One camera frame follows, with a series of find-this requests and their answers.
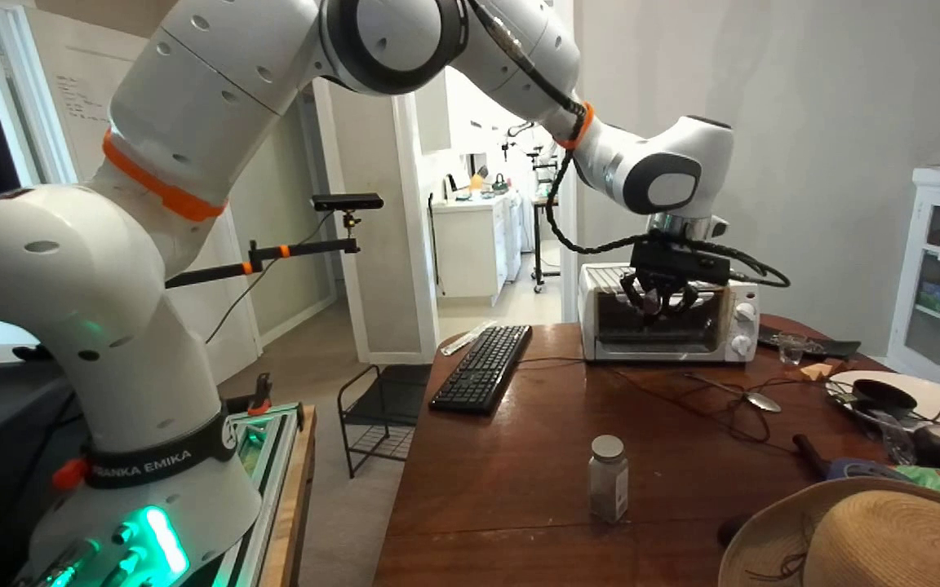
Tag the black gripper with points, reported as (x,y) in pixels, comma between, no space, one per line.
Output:
(682,257)

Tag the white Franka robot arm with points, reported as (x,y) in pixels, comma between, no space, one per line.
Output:
(55,273)

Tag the white mini oven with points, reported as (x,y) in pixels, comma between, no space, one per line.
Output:
(746,320)

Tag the small clear glass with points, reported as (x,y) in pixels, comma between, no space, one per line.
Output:
(795,353)

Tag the small shiny metal piece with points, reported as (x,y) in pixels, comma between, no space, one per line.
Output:
(766,402)

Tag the dark flat object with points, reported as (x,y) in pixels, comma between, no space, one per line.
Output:
(817,348)

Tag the glass jar with grey lid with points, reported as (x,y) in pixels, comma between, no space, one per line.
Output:
(607,482)

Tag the white kitchen island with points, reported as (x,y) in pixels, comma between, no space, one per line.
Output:
(473,244)

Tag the black computer keyboard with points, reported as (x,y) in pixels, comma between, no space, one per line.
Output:
(481,370)

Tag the dark lumpy object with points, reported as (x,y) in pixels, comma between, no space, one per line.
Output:
(886,396)

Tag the black chair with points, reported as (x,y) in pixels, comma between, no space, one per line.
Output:
(382,396)

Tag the green packet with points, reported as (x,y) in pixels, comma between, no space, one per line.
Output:
(929,480)

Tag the tan straw hat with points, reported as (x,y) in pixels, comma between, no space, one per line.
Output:
(881,538)

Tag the black rod with orange clips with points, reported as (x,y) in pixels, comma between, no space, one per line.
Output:
(295,248)

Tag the white whiteboard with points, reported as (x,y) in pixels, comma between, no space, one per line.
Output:
(66,87)

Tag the black stereo camera bar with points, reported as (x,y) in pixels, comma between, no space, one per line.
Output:
(348,203)

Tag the aluminium base frame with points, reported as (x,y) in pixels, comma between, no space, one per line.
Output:
(262,443)

